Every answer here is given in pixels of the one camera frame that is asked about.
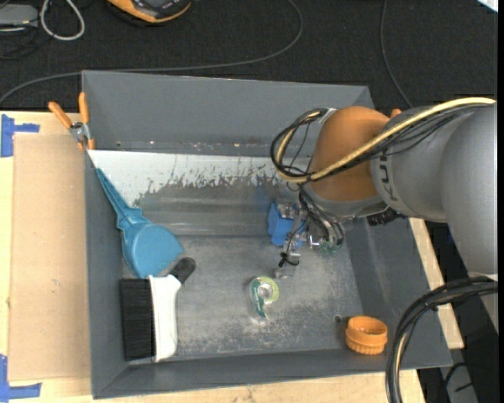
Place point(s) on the white brush with black bristles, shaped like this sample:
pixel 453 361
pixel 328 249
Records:
pixel 164 317

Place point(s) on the blue plastic dustpan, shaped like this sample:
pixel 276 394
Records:
pixel 151 246

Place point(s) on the grey metal bin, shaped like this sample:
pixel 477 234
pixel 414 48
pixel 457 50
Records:
pixel 235 111

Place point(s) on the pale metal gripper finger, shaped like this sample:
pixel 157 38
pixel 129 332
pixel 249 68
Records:
pixel 286 270

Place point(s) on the green clear tape dispenser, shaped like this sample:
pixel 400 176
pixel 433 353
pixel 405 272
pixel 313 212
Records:
pixel 264 292

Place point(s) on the black cylinder on white bracket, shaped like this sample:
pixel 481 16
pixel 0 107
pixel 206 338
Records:
pixel 382 217

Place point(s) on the brown cardboard board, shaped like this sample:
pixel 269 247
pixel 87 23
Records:
pixel 46 246

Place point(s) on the blue block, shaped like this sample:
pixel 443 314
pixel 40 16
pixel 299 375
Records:
pixel 277 225

